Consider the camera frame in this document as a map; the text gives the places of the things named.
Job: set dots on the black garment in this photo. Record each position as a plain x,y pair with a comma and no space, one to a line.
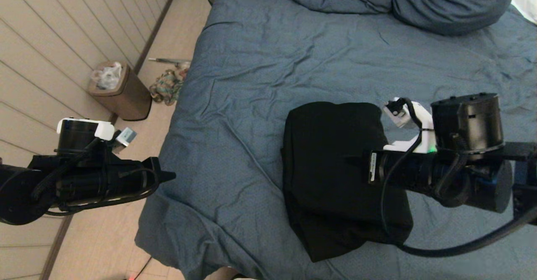
327,167

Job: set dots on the blue pillow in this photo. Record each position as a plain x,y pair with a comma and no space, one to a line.
453,3

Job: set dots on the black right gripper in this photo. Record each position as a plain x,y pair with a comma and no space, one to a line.
379,167

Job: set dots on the blue bed sheet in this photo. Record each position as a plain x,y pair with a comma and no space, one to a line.
251,62

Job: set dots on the thin stick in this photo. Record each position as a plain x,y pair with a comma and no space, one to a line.
168,59

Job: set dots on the clear plastic bin bag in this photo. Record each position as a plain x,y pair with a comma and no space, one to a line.
107,76

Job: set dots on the colourful rag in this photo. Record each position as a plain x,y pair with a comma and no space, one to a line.
165,87

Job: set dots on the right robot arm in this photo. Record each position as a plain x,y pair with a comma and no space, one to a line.
482,179

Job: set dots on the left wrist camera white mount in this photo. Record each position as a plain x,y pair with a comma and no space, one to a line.
82,135

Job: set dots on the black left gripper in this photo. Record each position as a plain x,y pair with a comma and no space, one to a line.
136,178

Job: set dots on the brown trash bin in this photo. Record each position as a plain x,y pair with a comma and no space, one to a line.
126,99

